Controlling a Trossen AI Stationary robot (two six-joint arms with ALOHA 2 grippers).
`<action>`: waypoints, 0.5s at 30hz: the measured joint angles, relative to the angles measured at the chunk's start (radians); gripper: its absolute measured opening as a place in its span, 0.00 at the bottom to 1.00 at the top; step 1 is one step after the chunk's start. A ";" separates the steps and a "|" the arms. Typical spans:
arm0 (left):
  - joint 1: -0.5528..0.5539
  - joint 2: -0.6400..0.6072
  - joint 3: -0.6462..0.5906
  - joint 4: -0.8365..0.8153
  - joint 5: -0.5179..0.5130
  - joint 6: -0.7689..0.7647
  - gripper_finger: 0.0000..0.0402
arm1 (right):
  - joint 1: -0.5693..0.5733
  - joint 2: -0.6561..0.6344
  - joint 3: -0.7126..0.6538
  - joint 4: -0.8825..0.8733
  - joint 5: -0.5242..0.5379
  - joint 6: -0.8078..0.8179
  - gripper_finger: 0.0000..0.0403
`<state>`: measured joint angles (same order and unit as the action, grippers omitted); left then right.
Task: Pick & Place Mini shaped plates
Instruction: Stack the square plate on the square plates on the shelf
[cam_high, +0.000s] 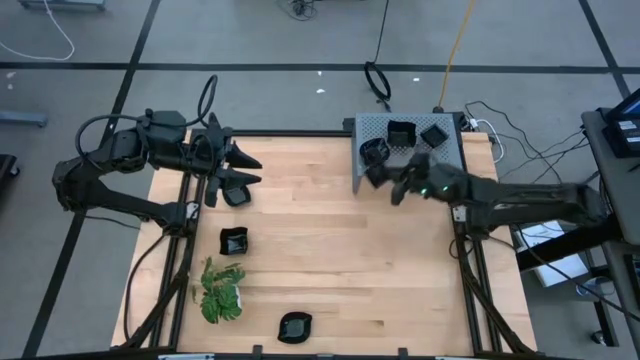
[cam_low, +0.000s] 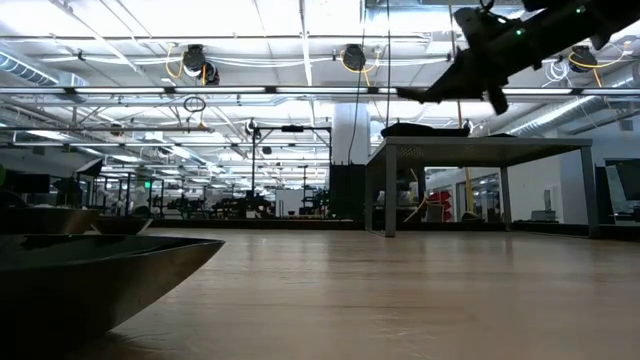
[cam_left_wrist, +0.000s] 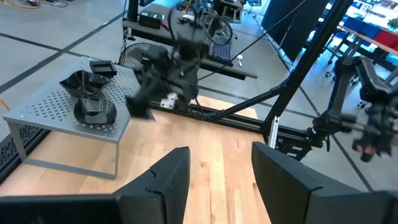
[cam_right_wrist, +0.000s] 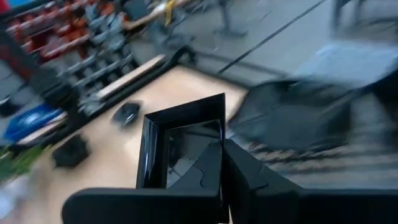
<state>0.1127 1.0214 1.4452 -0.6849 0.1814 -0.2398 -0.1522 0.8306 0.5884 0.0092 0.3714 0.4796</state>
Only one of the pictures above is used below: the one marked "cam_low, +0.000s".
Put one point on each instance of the grey perforated metal shelf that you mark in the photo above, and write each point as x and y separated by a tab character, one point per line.
475	150

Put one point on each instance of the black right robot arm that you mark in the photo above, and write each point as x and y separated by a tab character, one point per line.
550	30

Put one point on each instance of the black cabinet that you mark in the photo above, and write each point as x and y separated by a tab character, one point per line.
345	195

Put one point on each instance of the red storage rack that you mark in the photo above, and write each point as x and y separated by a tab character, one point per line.
441	202

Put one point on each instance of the black aluminium table frame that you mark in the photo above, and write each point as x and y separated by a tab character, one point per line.
250	223

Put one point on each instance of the long ceiling light strip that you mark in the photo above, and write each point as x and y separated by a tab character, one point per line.
325	90

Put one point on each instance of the silver ventilation duct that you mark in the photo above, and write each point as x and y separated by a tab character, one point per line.
575	107

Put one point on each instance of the black distant station frame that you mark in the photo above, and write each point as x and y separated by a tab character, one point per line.
292	128

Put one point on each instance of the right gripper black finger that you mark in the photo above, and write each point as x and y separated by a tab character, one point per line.
450	98
450	82

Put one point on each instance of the white building column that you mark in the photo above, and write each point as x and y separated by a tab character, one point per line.
345	132

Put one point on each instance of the black monitor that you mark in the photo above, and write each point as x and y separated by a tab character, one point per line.
627	182

